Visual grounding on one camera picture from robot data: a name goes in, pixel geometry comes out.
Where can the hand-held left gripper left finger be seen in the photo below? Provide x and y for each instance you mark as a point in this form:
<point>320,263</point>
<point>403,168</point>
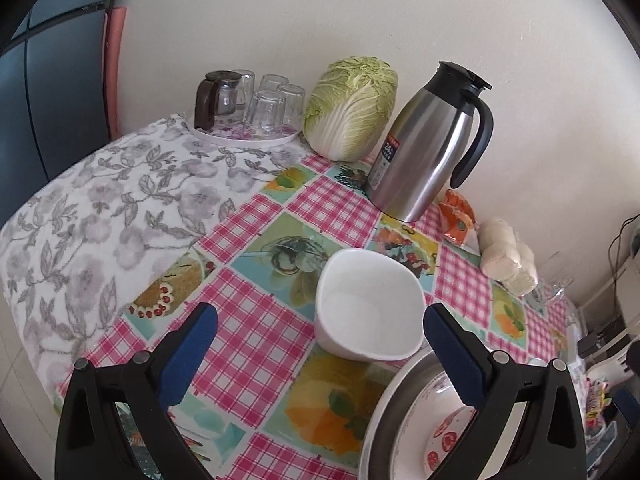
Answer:
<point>187,355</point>

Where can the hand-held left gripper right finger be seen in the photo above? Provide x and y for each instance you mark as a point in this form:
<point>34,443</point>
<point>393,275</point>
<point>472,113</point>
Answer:
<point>457,360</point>

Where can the small white plate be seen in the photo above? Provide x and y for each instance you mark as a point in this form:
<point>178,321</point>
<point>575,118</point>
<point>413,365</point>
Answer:
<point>415,425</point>

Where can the large steel basin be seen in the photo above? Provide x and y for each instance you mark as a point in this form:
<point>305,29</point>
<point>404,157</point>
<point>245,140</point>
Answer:
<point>382,420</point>

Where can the white square bowl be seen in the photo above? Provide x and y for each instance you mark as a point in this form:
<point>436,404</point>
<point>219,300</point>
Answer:
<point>365,305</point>

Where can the pink checkered fruit tablecloth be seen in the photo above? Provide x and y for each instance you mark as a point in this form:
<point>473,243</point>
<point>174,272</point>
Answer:
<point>260,340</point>

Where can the bag of white buns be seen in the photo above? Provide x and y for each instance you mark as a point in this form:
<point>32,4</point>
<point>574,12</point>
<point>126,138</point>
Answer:
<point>505,255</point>

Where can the clear glass mug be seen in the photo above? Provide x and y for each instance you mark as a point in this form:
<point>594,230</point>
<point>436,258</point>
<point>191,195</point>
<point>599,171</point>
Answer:
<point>550,290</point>

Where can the black adapter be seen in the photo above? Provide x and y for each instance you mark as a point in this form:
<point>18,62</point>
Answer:
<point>590,342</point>

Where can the orange snack packet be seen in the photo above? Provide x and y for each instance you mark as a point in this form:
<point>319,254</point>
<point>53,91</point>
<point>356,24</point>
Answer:
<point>457,217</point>

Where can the colourful snack packet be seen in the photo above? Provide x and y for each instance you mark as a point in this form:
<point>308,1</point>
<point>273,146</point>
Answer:
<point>597,405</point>

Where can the grey floral cloth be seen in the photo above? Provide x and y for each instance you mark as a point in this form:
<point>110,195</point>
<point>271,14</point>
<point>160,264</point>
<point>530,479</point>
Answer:
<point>100,220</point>

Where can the stainless steel thermos jug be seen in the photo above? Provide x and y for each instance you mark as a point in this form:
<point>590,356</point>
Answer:
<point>420,150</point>

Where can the round white floral tray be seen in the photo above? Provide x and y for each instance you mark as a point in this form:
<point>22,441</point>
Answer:
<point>240,137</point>

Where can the clear drinking glass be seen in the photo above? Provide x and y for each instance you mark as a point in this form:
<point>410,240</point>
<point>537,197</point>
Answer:
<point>246,87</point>
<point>294,105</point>
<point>265,112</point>
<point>272,82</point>

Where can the napa cabbage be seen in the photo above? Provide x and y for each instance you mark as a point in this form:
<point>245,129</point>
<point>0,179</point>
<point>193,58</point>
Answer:
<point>350,110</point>

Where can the pink foam tube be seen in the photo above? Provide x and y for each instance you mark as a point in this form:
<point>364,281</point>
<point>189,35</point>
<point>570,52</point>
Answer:
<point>115,70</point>

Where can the blue cabinet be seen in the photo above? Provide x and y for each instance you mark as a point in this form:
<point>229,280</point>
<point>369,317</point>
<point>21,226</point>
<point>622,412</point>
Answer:
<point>50,85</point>

